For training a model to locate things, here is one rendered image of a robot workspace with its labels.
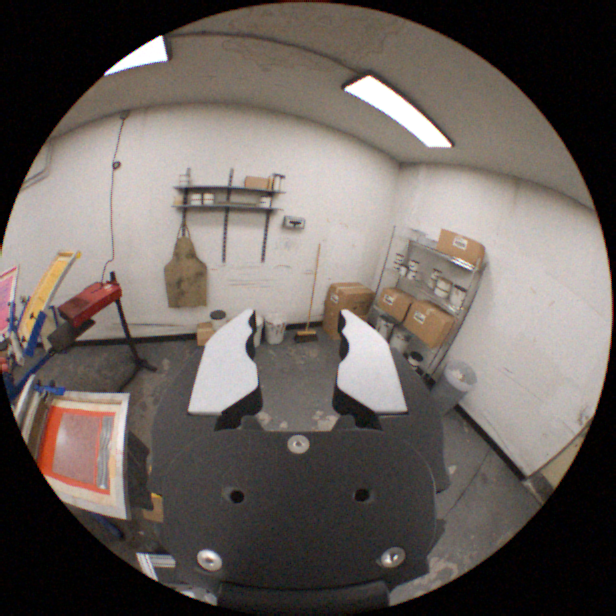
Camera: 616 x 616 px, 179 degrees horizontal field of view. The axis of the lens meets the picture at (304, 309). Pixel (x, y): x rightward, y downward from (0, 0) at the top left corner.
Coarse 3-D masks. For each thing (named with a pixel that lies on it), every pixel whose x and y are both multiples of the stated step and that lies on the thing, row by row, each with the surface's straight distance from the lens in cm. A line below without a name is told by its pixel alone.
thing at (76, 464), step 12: (48, 444) 133; (60, 444) 125; (72, 444) 119; (48, 456) 130; (60, 456) 123; (72, 456) 116; (84, 456) 111; (96, 456) 106; (48, 468) 128; (60, 468) 121; (72, 468) 115; (84, 468) 109; (96, 468) 105; (60, 480) 120; (72, 480) 113; (84, 480) 108; (96, 492) 103; (108, 492) 99
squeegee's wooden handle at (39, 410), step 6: (36, 402) 138; (42, 402) 138; (36, 408) 135; (42, 408) 138; (36, 414) 135; (42, 414) 138; (30, 420) 134; (36, 420) 134; (42, 420) 137; (30, 426) 132; (36, 426) 134; (30, 432) 131; (36, 432) 134; (30, 438) 131; (36, 438) 134; (30, 444) 131; (36, 444) 134; (30, 450) 131
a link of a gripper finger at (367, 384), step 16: (352, 320) 12; (352, 336) 10; (368, 336) 10; (352, 352) 9; (368, 352) 9; (384, 352) 10; (352, 368) 8; (368, 368) 9; (384, 368) 9; (336, 384) 8; (352, 384) 8; (368, 384) 8; (384, 384) 8; (336, 400) 8; (352, 400) 8; (368, 400) 7; (384, 400) 8; (400, 400) 8; (368, 416) 8
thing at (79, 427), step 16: (48, 416) 142; (64, 416) 132; (80, 416) 123; (96, 416) 116; (48, 432) 136; (64, 432) 126; (80, 432) 118; (96, 432) 111; (112, 432) 106; (96, 448) 108
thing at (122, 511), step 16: (80, 400) 128; (96, 400) 119; (112, 400) 112; (128, 400) 106; (128, 416) 104; (64, 496) 111; (128, 496) 93; (96, 512) 101; (112, 512) 93; (128, 512) 91
